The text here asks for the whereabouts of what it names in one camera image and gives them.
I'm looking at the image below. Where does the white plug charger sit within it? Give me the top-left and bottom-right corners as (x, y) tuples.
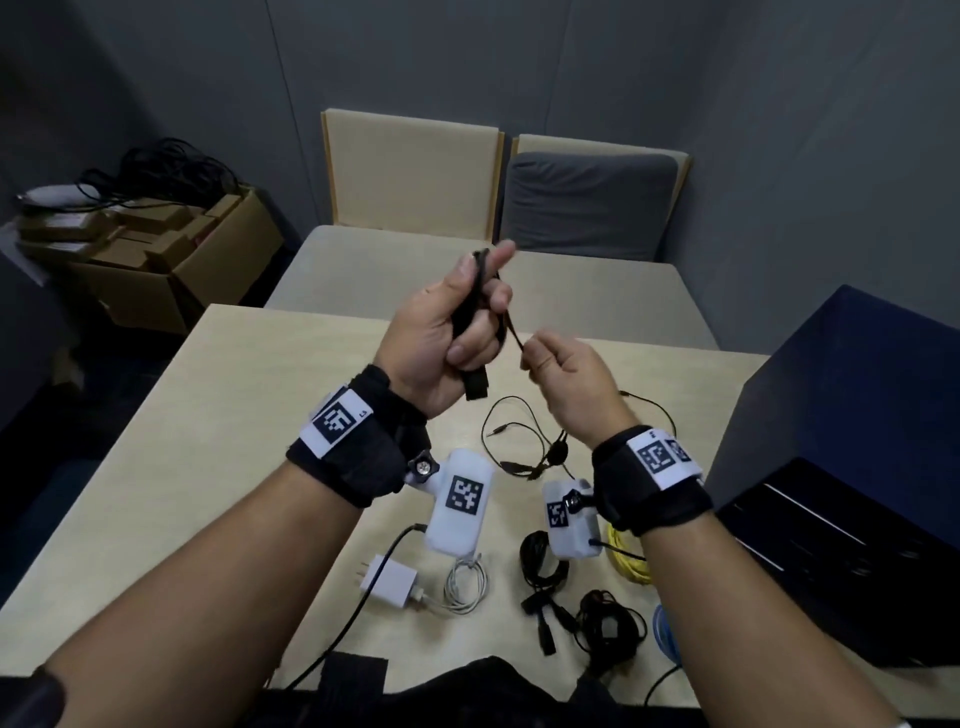
(357, 553), (426, 611)

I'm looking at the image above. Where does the person's right forearm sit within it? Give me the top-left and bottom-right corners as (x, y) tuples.
(639, 511), (905, 728)

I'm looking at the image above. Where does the coiled yellow cable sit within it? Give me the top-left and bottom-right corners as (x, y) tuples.
(605, 524), (654, 586)

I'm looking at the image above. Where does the pile of small brown cartons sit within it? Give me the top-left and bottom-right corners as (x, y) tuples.
(18, 193), (243, 273)

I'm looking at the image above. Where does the heap of black cables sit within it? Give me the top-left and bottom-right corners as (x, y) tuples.
(77, 137), (243, 211)

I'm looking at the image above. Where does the coiled thin black cable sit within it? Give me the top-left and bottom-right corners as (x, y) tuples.
(573, 589), (648, 678)

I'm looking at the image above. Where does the white wrist camera with marker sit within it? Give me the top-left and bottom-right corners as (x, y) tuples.
(541, 478), (604, 561)
(406, 448), (497, 561)

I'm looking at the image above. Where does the person's black clothing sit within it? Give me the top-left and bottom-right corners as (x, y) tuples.
(255, 651), (710, 728)

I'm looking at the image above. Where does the person's left forearm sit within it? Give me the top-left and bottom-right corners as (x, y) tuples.
(41, 461), (363, 728)

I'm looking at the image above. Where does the black camera cable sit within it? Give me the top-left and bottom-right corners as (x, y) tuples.
(588, 537), (684, 708)
(283, 522), (429, 692)

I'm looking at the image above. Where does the black wrist strap with marker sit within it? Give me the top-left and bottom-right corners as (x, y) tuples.
(591, 424), (714, 538)
(285, 364), (433, 510)

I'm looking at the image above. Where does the black cable bundle with strap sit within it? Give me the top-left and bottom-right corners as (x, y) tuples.
(450, 247), (530, 402)

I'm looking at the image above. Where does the coiled blue cable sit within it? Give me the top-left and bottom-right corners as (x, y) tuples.
(651, 603), (684, 669)

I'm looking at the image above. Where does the grey cushion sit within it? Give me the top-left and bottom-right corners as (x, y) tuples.
(499, 152), (680, 263)

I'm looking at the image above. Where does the large cardboard box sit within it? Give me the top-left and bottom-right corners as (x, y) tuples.
(18, 186), (285, 336)

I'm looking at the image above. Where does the beige bench seat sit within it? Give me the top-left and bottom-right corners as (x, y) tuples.
(264, 224), (721, 352)

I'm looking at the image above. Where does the white oblong device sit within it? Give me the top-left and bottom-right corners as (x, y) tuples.
(18, 183), (103, 211)

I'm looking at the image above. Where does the dark blue storage box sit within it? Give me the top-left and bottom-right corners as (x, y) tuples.
(703, 284), (960, 670)

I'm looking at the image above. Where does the coiled black cable with plugs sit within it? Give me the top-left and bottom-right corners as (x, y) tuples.
(519, 530), (580, 657)

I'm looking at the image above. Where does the thin black earphone cable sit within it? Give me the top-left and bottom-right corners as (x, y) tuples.
(480, 390), (678, 482)

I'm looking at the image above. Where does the person's left hand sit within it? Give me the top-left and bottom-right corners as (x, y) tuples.
(372, 240), (519, 420)

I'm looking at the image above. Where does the coiled white cable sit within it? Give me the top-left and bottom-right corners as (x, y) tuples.
(421, 553), (489, 617)

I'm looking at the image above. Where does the person's right hand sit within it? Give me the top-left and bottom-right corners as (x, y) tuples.
(521, 330), (641, 452)

